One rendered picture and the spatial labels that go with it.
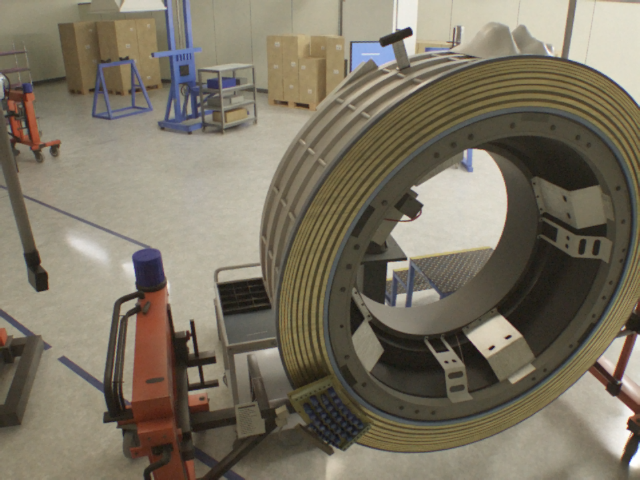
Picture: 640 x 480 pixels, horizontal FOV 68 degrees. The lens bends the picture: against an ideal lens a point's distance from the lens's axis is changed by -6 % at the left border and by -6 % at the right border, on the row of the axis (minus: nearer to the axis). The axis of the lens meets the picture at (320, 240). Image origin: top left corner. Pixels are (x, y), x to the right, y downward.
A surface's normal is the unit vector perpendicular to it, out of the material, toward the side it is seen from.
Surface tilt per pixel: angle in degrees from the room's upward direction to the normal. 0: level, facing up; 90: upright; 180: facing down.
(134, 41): 90
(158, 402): 90
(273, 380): 0
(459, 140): 90
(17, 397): 0
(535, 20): 90
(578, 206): 104
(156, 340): 0
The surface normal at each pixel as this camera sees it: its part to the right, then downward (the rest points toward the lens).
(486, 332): -0.43, -0.74
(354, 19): -0.57, 0.36
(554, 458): 0.00, -0.90
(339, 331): 0.28, 0.42
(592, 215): -0.24, 0.63
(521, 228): -0.96, 0.11
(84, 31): 0.82, 0.25
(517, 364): 0.00, -0.06
